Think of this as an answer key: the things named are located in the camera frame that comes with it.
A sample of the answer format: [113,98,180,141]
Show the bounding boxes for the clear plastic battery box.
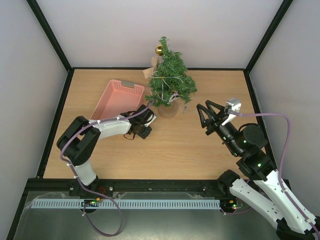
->
[182,103,189,114]

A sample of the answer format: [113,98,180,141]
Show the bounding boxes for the round wooden tree base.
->
[157,102,179,119]

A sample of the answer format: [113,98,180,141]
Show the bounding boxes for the clear led string lights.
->
[149,49,191,103]

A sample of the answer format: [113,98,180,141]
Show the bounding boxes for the silver glitter star ornament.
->
[168,91,180,104]

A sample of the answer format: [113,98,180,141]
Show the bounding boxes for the pink perforated plastic basket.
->
[91,79,145,120]

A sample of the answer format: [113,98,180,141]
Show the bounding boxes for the small green christmas tree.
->
[144,36,198,108]

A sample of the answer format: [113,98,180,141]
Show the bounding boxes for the gold bauble ornament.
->
[155,44,164,56]

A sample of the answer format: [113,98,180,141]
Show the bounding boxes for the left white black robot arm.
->
[56,104,156,186]

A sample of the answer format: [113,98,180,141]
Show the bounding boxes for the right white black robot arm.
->
[196,98,320,240]

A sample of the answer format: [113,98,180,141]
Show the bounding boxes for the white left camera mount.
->
[144,115,157,127]

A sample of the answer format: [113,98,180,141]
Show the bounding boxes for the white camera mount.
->
[144,115,157,127]
[221,105,241,126]

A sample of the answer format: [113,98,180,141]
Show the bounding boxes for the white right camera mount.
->
[221,105,241,126]

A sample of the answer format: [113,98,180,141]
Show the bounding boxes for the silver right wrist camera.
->
[225,97,242,112]

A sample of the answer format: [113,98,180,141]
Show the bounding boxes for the black front frame rail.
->
[23,178,232,199]

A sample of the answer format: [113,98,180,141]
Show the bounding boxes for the light blue slotted cable duct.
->
[30,198,221,210]

